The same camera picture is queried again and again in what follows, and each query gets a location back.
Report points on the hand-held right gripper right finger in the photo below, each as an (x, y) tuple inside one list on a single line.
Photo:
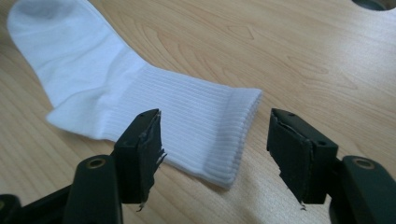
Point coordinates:
[(295, 155)]

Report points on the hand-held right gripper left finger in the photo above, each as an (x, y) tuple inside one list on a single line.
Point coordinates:
[(137, 161)]

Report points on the white sock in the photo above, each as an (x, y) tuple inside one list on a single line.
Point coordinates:
[(124, 87)]

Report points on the black round table grommet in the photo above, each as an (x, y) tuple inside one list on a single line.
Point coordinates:
[(370, 3)]

